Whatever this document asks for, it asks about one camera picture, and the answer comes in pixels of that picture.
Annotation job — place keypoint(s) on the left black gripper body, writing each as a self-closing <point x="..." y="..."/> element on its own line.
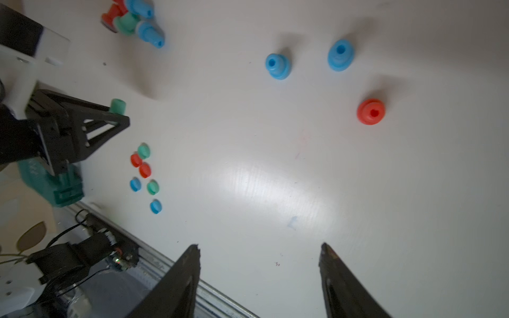
<point x="45" y="134"/>

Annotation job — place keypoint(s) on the red stamp lying front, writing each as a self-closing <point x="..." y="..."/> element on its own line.
<point x="108" y="17"/>

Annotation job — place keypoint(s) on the red cap upper left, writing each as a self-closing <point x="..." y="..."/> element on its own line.
<point x="136" y="160"/>

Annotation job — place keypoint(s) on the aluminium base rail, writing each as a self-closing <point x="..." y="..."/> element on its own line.
<point x="116" y="294"/>

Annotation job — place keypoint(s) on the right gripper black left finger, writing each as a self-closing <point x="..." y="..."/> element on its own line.
<point x="175" y="294"/>

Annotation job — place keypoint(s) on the green plastic tool case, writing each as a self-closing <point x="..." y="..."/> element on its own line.
<point x="60" y="190"/>

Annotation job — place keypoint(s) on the blue stamp large near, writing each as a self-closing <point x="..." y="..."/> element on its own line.
<point x="140" y="7"/>

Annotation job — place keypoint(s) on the red cap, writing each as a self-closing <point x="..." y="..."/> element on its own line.
<point x="145" y="170"/>
<point x="136" y="160"/>

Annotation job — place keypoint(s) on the red stamp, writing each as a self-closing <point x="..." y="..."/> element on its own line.
<point x="108" y="17"/>
<point x="371" y="111"/>
<point x="122" y="6"/>

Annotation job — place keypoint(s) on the green cap top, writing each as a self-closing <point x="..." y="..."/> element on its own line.
<point x="144" y="151"/>

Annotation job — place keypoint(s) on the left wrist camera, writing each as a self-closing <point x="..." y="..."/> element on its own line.
<point x="25" y="46"/>

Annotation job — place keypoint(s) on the red stamp lying back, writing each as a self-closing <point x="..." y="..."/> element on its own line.
<point x="122" y="6"/>

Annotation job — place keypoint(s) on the green cap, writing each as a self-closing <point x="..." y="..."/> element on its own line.
<point x="144" y="151"/>
<point x="153" y="187"/>

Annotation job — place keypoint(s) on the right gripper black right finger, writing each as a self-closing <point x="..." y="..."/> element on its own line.
<point x="344" y="295"/>

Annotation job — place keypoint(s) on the blue cap left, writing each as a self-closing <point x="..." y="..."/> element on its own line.
<point x="135" y="184"/>

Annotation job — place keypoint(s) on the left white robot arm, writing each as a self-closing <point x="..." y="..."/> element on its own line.
<point x="63" y="265"/>

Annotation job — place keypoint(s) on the green stamp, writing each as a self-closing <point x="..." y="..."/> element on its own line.
<point x="118" y="106"/>
<point x="126" y="24"/>

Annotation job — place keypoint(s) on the blue cap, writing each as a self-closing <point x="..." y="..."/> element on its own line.
<point x="135" y="184"/>
<point x="156" y="206"/>

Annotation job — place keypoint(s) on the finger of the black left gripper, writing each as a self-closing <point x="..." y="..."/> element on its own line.
<point x="85" y="126"/>

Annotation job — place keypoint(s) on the blue cap bottom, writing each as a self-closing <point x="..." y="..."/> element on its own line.
<point x="156" y="206"/>

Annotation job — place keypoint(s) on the blue stamp at edge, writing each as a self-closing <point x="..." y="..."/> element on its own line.
<point x="148" y="33"/>

